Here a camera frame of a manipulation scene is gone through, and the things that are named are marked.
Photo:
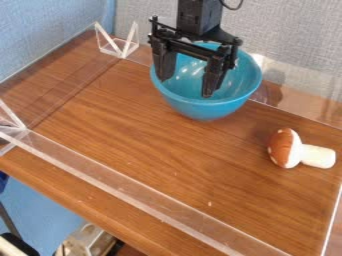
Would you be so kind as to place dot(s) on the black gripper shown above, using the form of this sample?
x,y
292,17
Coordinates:
x,y
213,46

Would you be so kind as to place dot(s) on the brown white plush mushroom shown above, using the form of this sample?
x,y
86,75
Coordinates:
x,y
288,151

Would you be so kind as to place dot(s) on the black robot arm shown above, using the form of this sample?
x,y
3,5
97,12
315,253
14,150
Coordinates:
x,y
203,12

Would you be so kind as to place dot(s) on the blue bowl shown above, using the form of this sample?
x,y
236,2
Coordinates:
x,y
203,98

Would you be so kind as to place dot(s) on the clear acrylic back barrier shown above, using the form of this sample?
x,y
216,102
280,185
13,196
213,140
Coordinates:
x,y
304,88

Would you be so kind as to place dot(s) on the clear acrylic barrier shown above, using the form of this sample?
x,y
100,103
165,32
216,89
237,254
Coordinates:
x,y
200,225
304,88

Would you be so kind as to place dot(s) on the clear acrylic front barrier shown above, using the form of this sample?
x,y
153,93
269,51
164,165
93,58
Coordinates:
x,y
200,225

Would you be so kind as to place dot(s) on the grey metal box under table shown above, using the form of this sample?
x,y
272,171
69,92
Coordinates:
x,y
89,241

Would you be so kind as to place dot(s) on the clear acrylic corner bracket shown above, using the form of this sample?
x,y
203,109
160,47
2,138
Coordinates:
x,y
114,46

